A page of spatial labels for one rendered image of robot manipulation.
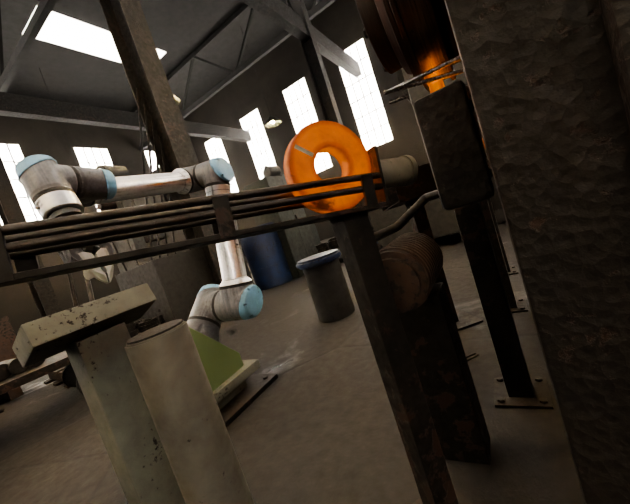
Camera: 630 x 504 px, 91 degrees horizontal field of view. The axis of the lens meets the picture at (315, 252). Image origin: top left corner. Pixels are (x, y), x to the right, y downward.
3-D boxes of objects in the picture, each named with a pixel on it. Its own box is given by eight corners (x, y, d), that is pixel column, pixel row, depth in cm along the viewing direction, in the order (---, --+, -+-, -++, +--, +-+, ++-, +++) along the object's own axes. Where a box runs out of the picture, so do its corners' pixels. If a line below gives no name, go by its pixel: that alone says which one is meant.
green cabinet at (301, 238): (276, 283, 464) (243, 187, 452) (300, 270, 523) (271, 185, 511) (301, 277, 438) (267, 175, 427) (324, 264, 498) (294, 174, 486)
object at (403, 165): (421, 181, 58) (415, 150, 58) (383, 188, 55) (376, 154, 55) (401, 189, 64) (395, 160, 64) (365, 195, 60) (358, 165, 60)
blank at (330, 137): (359, 224, 54) (349, 226, 57) (381, 145, 56) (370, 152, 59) (276, 188, 48) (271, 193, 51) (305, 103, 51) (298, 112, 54)
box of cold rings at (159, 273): (216, 301, 476) (197, 248, 470) (258, 293, 424) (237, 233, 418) (138, 339, 375) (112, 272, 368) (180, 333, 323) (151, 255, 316)
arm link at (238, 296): (238, 317, 151) (210, 167, 152) (268, 313, 144) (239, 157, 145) (217, 326, 137) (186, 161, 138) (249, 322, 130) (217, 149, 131)
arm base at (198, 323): (165, 336, 134) (174, 316, 140) (196, 352, 148) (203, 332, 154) (198, 333, 127) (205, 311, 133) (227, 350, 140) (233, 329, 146)
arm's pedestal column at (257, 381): (154, 431, 133) (148, 414, 133) (223, 377, 167) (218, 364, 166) (213, 440, 112) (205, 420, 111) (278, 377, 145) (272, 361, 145)
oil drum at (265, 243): (302, 274, 467) (283, 217, 460) (279, 286, 417) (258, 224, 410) (273, 281, 498) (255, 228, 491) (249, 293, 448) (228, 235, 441)
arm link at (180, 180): (188, 170, 153) (29, 182, 93) (207, 163, 148) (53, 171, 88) (196, 193, 156) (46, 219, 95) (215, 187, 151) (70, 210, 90)
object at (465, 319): (453, 307, 158) (412, 172, 153) (485, 322, 132) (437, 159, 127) (416, 320, 157) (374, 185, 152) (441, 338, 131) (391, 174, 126)
